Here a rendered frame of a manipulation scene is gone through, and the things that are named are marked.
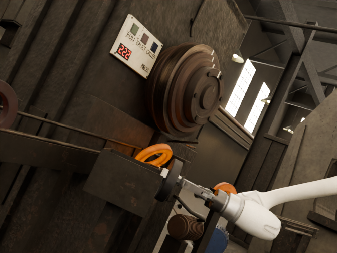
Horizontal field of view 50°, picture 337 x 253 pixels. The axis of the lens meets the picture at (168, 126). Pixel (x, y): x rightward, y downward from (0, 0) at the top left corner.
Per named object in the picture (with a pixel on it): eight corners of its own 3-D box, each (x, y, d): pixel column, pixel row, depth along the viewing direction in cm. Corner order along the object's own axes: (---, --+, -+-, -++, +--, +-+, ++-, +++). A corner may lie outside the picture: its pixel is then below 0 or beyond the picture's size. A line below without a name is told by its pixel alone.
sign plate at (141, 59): (109, 52, 147) (128, 13, 149) (143, 78, 169) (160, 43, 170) (113, 53, 146) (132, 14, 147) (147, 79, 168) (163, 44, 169)
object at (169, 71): (138, 117, 161) (182, 23, 164) (185, 143, 199) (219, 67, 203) (148, 121, 157) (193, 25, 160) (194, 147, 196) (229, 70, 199)
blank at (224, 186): (211, 211, 205) (214, 213, 202) (208, 185, 203) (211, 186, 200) (235, 205, 211) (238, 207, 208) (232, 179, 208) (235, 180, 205)
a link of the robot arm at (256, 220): (233, 229, 120) (226, 219, 133) (275, 251, 120) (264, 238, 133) (248, 200, 120) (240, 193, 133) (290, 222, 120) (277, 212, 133)
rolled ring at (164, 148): (178, 146, 167) (175, 140, 169) (143, 152, 158) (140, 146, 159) (165, 167, 180) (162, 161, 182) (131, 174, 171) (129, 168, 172)
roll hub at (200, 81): (174, 111, 163) (200, 55, 165) (200, 128, 187) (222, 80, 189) (184, 115, 160) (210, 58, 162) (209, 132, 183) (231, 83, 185)
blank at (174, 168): (175, 160, 117) (185, 165, 117) (173, 155, 132) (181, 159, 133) (153, 203, 117) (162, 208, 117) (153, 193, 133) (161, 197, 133)
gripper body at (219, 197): (220, 215, 121) (195, 202, 121) (215, 211, 129) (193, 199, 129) (230, 195, 121) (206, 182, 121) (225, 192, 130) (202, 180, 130)
